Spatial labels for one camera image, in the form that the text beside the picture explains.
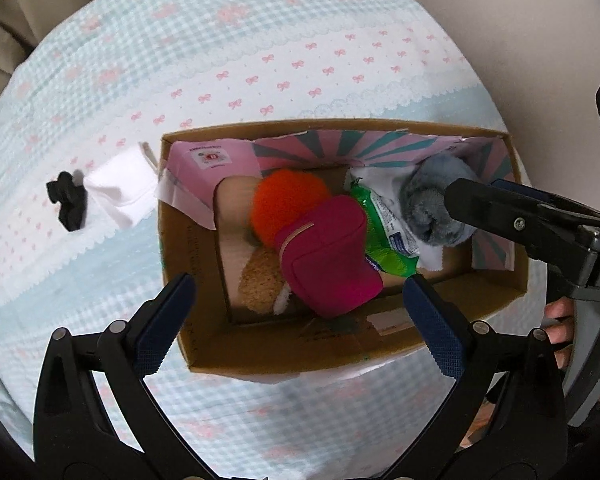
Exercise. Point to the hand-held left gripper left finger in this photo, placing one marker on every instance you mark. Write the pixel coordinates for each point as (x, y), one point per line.
(165, 325)

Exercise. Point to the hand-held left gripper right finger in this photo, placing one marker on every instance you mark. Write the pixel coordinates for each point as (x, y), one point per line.
(432, 325)

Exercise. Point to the cardboard box with pink print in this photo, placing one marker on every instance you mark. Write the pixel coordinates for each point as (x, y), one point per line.
(195, 270)

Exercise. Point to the grey fluffy sock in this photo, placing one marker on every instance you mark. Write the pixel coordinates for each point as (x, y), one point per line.
(425, 195)

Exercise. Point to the brown plush toy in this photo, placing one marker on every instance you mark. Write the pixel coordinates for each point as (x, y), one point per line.
(260, 280)

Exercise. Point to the green wet wipes packet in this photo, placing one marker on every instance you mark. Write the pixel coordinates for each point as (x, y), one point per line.
(380, 230)

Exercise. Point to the magenta zip pouch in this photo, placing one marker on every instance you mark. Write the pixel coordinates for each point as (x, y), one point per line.
(325, 260)

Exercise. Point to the light grey cloth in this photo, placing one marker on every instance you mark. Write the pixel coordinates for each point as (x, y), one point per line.
(380, 177)

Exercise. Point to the orange fluffy ball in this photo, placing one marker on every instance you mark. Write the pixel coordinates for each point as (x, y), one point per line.
(285, 200)

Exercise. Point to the person's right hand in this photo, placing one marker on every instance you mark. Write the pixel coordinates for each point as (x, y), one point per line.
(560, 330)

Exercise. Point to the white cloth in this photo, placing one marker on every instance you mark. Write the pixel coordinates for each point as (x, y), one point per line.
(125, 190)

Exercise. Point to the small black clip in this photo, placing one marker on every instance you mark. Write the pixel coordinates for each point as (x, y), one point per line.
(69, 205)

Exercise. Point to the beige curtain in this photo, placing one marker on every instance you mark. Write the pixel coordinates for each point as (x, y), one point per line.
(10, 10)

